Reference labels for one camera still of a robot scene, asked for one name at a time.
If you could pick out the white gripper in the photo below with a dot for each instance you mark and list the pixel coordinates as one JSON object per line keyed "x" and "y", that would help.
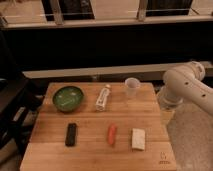
{"x": 167, "y": 99}

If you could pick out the white sponge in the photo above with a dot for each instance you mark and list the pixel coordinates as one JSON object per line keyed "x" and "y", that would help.
{"x": 138, "y": 139}

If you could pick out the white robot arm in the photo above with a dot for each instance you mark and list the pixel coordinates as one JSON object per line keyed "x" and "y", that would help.
{"x": 185, "y": 82}

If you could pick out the long wooden bench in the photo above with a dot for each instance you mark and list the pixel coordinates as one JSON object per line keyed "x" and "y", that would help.
{"x": 145, "y": 69}

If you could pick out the clear plastic cup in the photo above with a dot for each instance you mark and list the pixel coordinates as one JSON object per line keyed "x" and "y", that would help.
{"x": 132, "y": 85}

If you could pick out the orange carrot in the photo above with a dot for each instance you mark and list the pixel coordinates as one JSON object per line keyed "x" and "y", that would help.
{"x": 112, "y": 134}

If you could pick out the white bottle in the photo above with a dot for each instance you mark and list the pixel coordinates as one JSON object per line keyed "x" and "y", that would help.
{"x": 102, "y": 98}

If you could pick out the green bowl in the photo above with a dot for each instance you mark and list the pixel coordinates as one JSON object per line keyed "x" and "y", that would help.
{"x": 68, "y": 98}

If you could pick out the black rectangular block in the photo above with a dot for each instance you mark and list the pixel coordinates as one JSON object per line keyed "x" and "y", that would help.
{"x": 71, "y": 134}

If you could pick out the dark chair on left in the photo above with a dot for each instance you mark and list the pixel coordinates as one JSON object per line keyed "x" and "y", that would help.
{"x": 16, "y": 100}

